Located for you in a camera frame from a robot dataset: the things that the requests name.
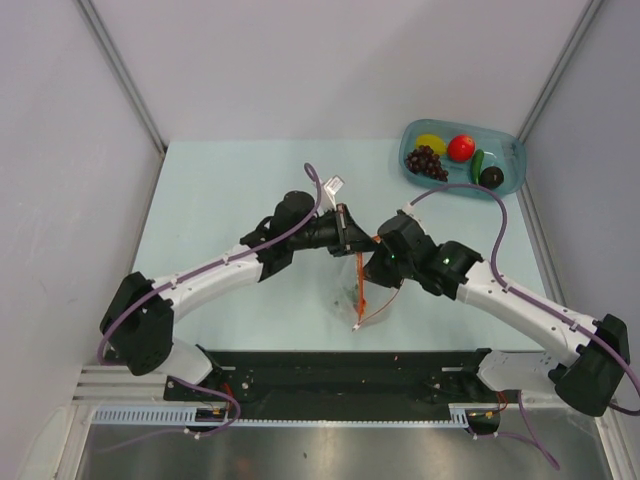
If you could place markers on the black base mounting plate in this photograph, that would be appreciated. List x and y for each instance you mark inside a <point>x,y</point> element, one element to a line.
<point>358,407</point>

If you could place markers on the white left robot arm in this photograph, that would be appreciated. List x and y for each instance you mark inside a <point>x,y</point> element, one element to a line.
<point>139,322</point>

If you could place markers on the red fake tomato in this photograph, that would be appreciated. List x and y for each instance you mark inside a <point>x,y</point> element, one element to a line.
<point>461,148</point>

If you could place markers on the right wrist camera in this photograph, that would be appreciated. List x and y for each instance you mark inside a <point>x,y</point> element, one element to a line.
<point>401,234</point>

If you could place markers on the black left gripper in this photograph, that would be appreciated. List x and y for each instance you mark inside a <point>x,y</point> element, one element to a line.
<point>332,216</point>

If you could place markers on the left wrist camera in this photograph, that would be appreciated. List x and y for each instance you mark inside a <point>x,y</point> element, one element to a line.
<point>329,191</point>

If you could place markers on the teal plastic tub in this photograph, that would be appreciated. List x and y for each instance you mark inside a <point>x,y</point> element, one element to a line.
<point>501,150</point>

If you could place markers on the dark fake grapes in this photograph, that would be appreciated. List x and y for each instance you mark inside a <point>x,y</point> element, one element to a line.
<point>423,160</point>

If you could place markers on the aluminium frame post right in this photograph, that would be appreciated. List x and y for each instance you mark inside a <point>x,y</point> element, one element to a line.
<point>574,41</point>

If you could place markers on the aluminium frame post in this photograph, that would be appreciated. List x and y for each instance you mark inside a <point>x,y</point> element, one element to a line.
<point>574,41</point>
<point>116,63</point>

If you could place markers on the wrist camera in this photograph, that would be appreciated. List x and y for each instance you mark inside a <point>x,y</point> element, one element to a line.
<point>329,191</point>
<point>401,234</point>

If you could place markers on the clear zip top bag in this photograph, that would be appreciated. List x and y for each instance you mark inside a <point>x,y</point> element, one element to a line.
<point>378,298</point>

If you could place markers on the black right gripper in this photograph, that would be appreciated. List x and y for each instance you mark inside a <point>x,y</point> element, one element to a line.
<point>375,269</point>

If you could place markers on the green fake vegetable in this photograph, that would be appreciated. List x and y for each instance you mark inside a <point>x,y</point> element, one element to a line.
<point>476,165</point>

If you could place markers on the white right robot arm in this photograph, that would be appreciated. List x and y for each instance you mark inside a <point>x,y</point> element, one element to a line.
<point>582,360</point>

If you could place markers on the yellow fake lemon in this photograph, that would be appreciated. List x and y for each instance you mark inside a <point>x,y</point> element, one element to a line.
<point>434,142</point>

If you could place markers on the cherry tomato sprig with leaves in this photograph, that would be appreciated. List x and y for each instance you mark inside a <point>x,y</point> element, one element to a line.
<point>350,296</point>

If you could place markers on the dark brown fake fruit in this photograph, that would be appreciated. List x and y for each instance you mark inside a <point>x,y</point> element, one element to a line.
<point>491,178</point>

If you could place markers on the aluminium frame post left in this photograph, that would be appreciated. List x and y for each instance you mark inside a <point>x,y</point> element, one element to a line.
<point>116,63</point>

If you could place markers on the white slotted cable duct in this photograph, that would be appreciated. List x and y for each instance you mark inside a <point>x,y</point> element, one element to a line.
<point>455,417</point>

